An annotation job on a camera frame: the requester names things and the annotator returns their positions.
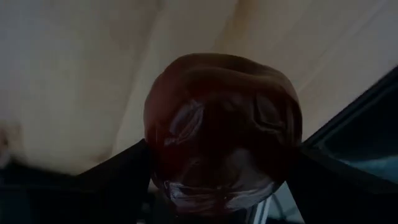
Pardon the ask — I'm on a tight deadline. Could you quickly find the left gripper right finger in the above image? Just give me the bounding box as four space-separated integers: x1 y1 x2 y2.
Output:
287 149 398 224

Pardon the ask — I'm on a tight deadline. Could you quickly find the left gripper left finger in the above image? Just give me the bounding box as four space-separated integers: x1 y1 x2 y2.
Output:
0 139 155 224

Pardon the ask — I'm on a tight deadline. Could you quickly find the dark red pomegranate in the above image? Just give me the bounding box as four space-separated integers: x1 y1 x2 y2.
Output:
143 52 303 218

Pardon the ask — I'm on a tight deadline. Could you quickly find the black aluminium frame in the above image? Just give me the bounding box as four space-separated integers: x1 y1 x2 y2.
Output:
303 65 398 162

